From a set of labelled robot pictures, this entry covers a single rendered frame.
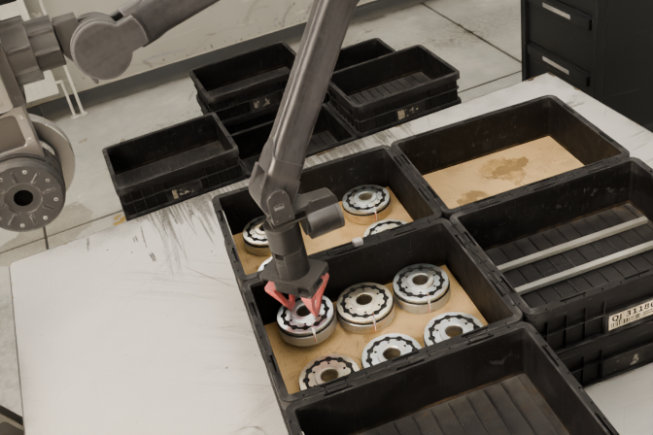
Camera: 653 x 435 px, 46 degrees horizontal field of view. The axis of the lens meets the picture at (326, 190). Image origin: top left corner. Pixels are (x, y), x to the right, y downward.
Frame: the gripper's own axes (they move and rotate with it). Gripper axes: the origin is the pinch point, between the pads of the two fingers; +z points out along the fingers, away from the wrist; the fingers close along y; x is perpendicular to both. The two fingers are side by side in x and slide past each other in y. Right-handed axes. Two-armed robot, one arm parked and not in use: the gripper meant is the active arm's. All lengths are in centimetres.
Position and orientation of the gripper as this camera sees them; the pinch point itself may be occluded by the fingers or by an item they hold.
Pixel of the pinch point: (303, 308)
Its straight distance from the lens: 137.2
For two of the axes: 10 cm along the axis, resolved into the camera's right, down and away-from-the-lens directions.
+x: -4.5, 5.8, -6.8
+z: 1.8, 8.0, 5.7
